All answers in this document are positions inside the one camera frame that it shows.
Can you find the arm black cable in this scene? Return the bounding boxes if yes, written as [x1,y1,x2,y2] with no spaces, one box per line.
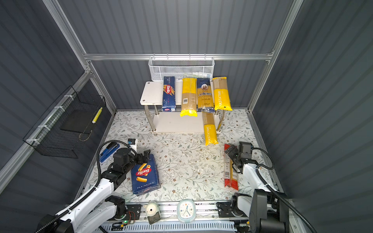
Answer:
[251,147,318,233]
[34,140,136,233]

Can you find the yellow green marker pen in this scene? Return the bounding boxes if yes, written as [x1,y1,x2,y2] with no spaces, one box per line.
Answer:
[92,107,103,124]

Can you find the tape roll dispenser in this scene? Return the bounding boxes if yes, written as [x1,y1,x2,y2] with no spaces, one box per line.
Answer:
[146,202,161,225]

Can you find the yellow Pastatime spaghetti bag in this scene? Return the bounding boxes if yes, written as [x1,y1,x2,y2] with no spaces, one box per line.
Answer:
[212,77,232,111]

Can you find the yellow clear spaghetti bag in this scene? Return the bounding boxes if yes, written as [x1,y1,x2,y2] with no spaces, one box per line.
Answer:
[180,78,198,117]

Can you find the red spaghetti bag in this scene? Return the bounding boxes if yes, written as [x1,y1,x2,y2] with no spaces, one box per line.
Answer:
[224,153,239,191]

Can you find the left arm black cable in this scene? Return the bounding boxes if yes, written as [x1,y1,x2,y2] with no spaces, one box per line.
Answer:
[34,140,136,233]

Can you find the aluminium mounting rail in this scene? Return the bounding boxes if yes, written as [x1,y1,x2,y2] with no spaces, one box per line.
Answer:
[62,199,295,233]

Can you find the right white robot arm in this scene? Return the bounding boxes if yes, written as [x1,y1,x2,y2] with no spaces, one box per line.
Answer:
[224,142,290,233]

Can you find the black wire mesh basket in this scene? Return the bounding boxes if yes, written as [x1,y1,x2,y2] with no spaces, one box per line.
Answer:
[23,87,106,159]

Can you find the blue Barilla rigatoni box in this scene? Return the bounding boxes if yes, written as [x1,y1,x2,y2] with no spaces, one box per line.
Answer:
[131,154,161,196]

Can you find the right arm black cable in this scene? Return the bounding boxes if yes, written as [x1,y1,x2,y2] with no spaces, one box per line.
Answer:
[251,147,318,233]

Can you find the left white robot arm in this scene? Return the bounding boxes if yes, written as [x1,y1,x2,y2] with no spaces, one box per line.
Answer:
[36,148,151,233]

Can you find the white two-tier shelf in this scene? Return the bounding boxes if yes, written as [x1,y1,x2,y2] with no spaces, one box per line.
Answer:
[139,81,231,135]

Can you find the white analog clock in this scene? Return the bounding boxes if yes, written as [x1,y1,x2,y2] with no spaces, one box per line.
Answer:
[176,199,197,223]

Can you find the blue stapler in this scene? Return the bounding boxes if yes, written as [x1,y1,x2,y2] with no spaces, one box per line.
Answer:
[99,142,119,163]

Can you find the blue Ankara spaghetti bag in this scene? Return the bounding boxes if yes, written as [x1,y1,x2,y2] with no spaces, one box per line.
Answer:
[197,78,215,113]

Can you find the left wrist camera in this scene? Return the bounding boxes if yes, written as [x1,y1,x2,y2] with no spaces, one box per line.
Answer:
[127,138,136,146]

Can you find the white wire mesh basket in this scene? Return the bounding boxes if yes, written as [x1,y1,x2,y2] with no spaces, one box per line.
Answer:
[148,58,215,82]

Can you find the blue Barilla spaghetti box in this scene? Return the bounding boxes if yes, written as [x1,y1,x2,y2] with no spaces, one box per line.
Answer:
[162,76,176,112]

